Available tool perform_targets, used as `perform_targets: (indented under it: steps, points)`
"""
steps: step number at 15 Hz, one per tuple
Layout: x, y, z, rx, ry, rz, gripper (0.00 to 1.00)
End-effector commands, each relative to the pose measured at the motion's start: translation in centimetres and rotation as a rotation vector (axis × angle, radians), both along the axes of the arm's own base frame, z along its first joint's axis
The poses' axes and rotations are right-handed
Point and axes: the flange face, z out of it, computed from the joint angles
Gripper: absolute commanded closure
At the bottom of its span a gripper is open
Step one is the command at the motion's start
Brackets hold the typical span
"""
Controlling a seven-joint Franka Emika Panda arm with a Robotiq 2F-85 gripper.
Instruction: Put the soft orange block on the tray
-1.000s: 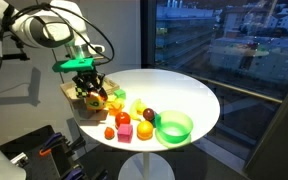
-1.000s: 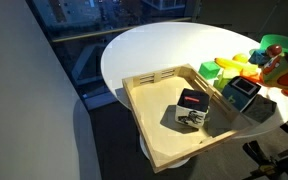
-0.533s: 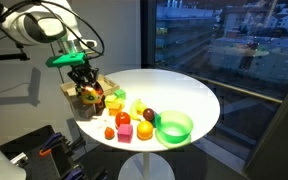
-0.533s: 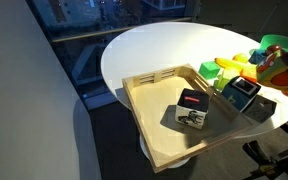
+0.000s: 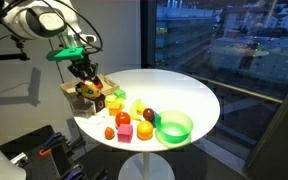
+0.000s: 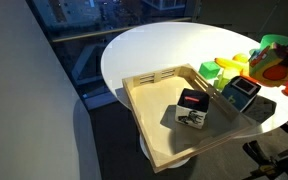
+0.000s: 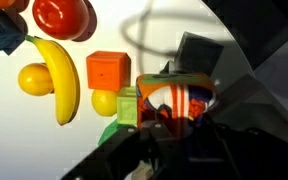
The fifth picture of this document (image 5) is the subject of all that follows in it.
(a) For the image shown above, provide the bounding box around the metal window railing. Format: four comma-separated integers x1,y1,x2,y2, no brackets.
157,66,284,104

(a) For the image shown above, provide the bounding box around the orange bell pepper toy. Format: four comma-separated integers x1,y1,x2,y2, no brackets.
79,80,104,100

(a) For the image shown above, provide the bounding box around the red tomato toy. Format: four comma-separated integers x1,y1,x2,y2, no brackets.
114,111,132,129

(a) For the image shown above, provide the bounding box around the dark red plum toy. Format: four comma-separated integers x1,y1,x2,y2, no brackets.
142,107,155,122

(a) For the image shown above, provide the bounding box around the black equipment cart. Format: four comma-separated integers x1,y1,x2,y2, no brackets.
0,124,108,180

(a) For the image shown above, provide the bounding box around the wooden tray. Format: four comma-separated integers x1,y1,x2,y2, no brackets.
59,74,121,118

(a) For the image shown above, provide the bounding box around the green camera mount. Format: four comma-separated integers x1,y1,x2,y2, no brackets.
45,47,86,62

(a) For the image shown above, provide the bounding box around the white table pedestal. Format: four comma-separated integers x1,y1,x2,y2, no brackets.
118,151,176,180

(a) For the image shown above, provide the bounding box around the orange fruit toy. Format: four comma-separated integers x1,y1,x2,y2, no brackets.
136,120,154,141

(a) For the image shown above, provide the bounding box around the small green cube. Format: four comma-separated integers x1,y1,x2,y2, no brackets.
113,88,127,100

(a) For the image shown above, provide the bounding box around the black tripod camera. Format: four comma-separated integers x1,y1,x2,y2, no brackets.
0,34,31,63

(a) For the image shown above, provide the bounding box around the small red strawberry toy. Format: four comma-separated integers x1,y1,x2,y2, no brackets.
103,126,116,140

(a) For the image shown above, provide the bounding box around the yellow banana toy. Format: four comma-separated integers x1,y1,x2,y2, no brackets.
129,98,148,121

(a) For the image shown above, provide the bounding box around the pink cube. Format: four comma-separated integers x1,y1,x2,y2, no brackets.
117,123,134,144

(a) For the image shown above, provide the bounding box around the orange wooden block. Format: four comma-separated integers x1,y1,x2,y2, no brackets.
107,102,123,117

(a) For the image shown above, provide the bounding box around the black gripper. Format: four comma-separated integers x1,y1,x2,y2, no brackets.
67,59,100,86

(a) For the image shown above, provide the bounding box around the yellow green block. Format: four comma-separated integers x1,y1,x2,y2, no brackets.
104,94,126,108

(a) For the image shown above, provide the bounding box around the purple handled clamp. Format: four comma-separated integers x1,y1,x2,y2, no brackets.
38,132,66,158

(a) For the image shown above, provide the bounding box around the translucent green bowl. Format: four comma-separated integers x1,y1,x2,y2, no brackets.
154,110,194,145

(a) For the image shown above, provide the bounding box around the dark window frame post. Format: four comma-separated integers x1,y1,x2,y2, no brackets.
140,0,158,70

